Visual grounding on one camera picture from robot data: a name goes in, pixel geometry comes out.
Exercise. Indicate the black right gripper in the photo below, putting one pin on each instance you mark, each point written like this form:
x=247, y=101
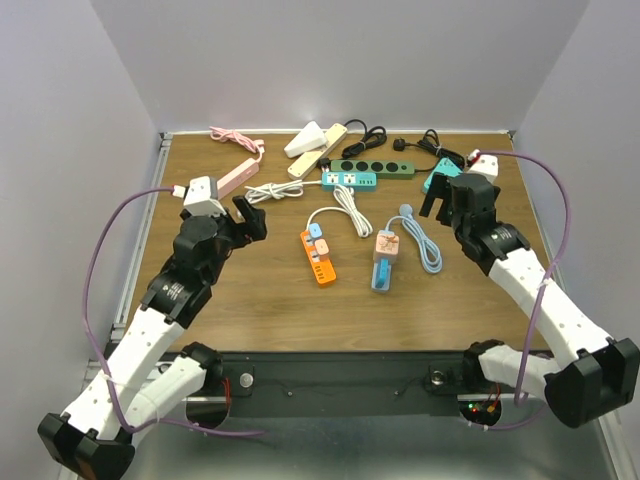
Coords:
x=440, y=187

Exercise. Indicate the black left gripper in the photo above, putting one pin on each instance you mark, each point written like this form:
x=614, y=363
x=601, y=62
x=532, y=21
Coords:
x=253, y=229

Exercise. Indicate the light blue cube adapter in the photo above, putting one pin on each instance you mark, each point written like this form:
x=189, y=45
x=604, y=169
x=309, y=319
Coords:
x=315, y=231

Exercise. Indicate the orange power strip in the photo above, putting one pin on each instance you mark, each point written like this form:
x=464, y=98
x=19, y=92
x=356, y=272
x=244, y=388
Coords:
x=321, y=266

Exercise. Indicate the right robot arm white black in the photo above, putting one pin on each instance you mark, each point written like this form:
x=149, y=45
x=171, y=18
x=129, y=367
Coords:
x=589, y=373

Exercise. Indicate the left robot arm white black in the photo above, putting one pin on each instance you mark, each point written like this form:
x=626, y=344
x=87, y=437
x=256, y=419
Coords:
x=96, y=436

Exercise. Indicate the teal triangular power socket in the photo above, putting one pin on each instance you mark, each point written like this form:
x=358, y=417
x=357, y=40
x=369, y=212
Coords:
x=444, y=167

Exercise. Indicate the pink power strip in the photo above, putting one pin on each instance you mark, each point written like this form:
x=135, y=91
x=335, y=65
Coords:
x=236, y=177

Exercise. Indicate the dark green power strip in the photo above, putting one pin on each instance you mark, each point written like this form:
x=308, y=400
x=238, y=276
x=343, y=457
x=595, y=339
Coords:
x=383, y=169

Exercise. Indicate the teal power strip with USB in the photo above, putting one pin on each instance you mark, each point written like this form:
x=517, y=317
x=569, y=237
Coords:
x=358, y=181

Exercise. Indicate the pink cube adapter with deer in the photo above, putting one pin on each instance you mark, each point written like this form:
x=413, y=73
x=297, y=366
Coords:
x=386, y=246

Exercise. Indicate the white triangular power socket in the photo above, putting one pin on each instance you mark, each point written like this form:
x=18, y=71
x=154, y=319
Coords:
x=310, y=137

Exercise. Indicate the cream power strip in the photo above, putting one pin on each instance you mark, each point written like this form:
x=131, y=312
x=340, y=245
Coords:
x=307, y=162

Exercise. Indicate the light blue power strip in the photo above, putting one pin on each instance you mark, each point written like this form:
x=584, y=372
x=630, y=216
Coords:
x=373, y=275

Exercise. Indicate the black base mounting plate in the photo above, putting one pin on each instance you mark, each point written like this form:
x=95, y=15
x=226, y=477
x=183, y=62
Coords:
x=344, y=384

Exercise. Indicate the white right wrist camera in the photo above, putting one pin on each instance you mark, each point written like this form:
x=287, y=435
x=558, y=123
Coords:
x=484, y=165

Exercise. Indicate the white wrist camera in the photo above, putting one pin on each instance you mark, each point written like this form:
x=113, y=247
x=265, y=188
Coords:
x=201, y=198
x=484, y=165

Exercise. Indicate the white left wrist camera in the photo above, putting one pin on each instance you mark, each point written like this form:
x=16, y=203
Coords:
x=201, y=198

